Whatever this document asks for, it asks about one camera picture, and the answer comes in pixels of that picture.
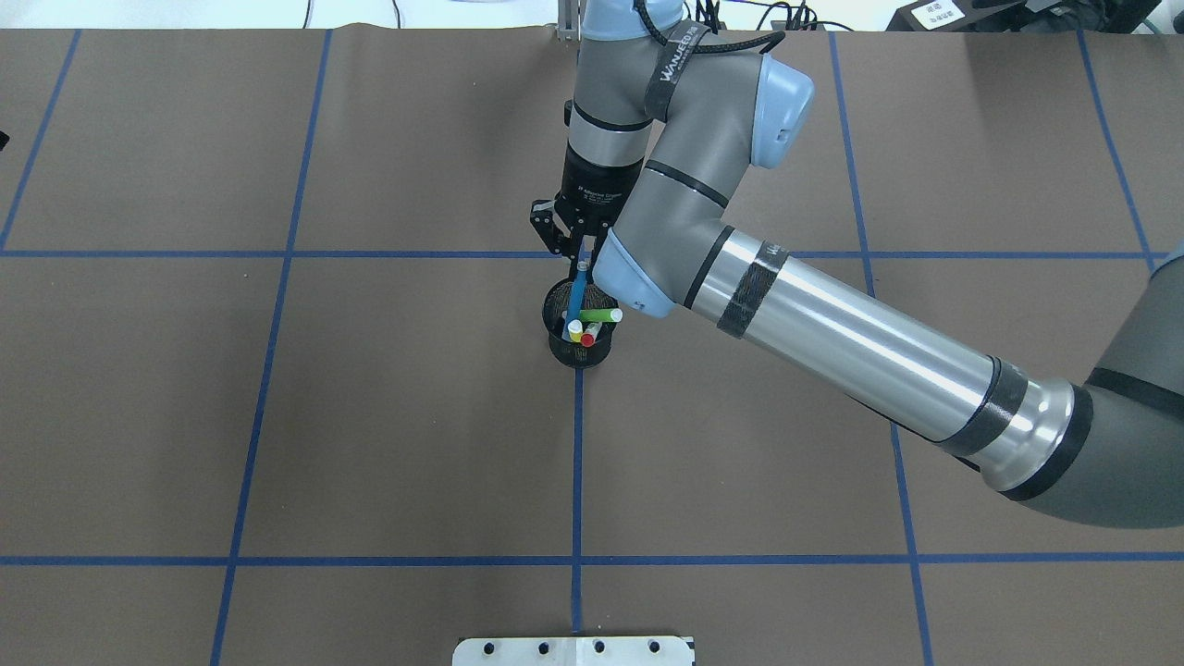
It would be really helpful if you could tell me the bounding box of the black mesh pen cup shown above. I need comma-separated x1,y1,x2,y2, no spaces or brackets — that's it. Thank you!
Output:
541,276,619,371

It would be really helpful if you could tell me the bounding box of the black braided cable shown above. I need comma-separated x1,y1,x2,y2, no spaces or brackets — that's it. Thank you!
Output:
633,0,787,58

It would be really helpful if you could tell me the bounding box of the green highlighter pen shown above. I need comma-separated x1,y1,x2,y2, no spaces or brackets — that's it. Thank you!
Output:
578,308,624,324

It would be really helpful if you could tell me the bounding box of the red white marker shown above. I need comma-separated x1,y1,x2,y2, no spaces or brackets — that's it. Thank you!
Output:
579,322,603,347

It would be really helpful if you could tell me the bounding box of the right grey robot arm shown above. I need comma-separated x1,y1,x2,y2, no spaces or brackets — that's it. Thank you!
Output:
530,1,1183,529

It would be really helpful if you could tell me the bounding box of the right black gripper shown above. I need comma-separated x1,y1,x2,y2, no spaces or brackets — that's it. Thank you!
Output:
529,146,644,271

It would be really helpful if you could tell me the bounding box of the aluminium frame post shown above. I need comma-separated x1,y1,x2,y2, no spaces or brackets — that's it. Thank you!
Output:
555,0,583,43

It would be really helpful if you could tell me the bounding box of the blue highlighter pen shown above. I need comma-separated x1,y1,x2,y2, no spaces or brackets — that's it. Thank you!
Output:
565,261,588,339

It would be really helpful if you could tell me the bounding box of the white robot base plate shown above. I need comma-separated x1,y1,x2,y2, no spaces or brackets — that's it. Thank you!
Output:
451,635,697,665

